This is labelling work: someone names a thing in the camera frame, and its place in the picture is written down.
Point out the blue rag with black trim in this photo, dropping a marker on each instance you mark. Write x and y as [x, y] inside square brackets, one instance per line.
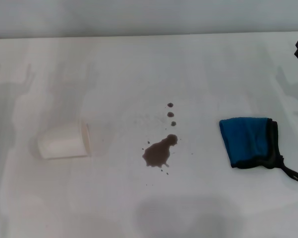
[240, 138]

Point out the white paper cup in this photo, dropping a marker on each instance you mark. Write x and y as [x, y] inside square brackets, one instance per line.
[64, 145]

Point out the large dark liquid puddle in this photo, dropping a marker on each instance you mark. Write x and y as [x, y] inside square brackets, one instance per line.
[156, 153]

